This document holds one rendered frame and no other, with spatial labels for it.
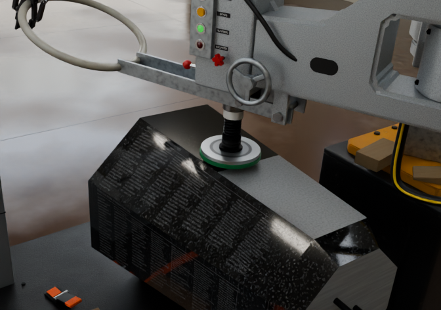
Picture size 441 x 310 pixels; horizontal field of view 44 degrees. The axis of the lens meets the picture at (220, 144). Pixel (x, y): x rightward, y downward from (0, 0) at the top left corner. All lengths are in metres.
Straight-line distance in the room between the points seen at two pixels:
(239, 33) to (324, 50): 0.27
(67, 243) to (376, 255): 1.70
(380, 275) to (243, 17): 0.91
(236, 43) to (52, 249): 1.63
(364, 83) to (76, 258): 1.77
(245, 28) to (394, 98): 0.47
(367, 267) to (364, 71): 0.59
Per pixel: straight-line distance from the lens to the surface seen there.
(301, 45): 1.60
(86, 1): 2.38
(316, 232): 1.65
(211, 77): 1.76
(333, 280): 1.65
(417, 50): 2.15
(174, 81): 1.90
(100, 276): 2.71
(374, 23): 1.53
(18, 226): 3.14
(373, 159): 2.13
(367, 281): 1.79
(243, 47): 1.67
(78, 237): 2.97
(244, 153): 1.91
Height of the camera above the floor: 1.75
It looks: 26 degrees down
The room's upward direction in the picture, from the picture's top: 4 degrees clockwise
